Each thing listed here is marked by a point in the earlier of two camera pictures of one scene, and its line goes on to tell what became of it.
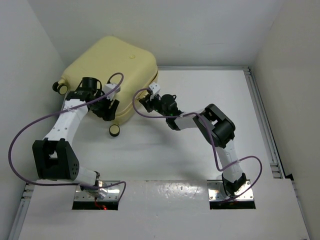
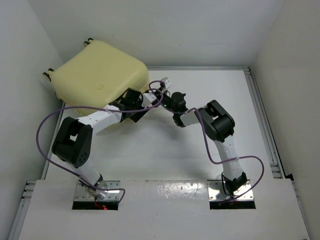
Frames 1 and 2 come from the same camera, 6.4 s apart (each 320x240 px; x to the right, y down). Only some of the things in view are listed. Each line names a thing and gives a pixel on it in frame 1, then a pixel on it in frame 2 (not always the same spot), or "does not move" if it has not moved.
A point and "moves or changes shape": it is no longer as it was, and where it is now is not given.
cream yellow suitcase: (103, 59) moves or changes shape
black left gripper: (107, 113) to (135, 116)
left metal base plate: (110, 193) does not move
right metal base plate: (216, 191) does not move
